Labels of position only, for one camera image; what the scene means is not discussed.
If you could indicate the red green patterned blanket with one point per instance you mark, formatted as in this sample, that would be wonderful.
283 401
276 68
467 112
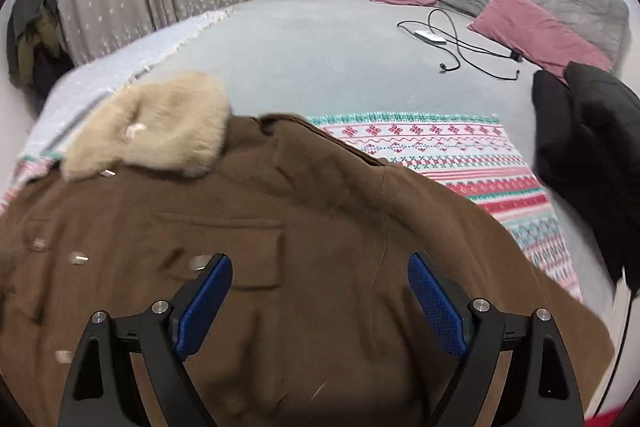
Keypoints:
450 157

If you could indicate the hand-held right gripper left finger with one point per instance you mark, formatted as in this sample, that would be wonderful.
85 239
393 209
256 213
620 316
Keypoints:
205 302

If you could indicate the black jacket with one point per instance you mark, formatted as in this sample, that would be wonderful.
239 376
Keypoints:
590 132

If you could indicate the brown coat with fur collar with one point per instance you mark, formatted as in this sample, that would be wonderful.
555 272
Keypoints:
300 207

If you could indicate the white charger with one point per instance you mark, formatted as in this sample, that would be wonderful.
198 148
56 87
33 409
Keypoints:
430 37

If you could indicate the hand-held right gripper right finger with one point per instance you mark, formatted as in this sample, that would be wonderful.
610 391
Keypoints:
437 307

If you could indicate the dark clothes pile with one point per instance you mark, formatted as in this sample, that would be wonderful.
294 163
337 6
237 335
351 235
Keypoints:
35 32

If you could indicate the bed with grey sheet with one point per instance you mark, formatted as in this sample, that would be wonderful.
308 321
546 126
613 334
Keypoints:
325 57

